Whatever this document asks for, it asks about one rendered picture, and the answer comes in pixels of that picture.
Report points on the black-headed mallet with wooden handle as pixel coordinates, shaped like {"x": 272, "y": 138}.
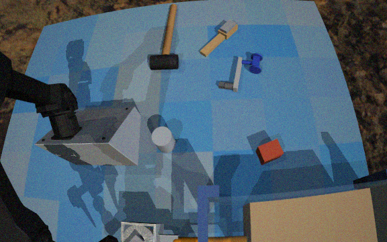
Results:
{"x": 166, "y": 61}

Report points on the grey cylinder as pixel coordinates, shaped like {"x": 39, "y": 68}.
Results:
{"x": 163, "y": 139}

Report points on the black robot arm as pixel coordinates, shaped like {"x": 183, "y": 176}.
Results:
{"x": 56, "y": 101}

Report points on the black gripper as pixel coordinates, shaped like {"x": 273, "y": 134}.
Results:
{"x": 109, "y": 238}

